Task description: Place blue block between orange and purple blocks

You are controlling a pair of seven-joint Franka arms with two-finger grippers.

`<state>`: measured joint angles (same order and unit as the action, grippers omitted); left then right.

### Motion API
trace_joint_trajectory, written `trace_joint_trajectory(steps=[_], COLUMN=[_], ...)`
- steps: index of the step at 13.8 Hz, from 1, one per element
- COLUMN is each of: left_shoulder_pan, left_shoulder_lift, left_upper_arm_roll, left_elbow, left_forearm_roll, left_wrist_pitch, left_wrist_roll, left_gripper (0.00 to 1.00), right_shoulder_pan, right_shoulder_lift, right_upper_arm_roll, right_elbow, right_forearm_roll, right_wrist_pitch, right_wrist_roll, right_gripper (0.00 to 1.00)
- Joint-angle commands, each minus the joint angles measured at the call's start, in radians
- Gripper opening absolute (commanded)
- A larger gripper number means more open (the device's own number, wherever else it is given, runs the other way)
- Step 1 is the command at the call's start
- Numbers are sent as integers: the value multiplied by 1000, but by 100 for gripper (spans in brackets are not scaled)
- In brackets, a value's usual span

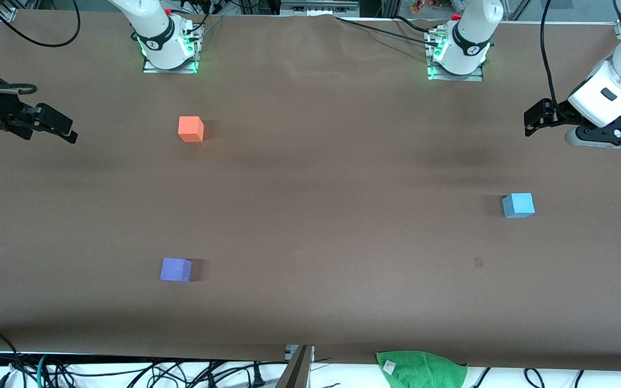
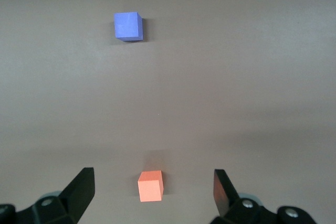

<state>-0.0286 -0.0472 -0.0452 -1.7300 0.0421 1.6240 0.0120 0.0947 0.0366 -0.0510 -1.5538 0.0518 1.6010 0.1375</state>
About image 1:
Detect blue block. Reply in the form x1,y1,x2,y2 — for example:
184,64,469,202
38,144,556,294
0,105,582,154
501,192,536,219

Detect orange block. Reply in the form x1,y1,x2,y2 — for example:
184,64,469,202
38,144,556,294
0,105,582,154
178,116,204,143

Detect purple block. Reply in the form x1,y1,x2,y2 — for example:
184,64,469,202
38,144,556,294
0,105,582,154
160,258,193,283

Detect small colourful toys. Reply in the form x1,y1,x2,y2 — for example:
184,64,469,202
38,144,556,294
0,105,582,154
410,0,468,15

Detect green cloth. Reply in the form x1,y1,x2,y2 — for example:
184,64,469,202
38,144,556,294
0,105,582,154
375,350,468,388

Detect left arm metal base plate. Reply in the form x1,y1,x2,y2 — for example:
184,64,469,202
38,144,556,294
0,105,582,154
425,28,485,82

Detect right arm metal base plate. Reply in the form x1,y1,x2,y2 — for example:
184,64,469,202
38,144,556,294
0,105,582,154
142,22,204,74

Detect short black base cable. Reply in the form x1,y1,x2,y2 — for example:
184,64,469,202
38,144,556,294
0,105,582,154
391,15,440,33

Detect long black power cable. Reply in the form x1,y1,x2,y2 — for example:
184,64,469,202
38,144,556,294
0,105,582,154
334,15,433,46

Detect grey thin cable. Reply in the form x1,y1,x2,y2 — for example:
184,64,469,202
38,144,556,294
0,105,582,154
196,15,224,43

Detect aluminium frame rail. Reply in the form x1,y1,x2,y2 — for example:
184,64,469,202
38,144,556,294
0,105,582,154
280,0,361,17

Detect black cable with plug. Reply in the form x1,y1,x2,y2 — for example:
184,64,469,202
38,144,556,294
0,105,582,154
203,362,267,387

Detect grey metal post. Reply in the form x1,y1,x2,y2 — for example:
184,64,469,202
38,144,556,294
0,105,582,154
275,345,315,388

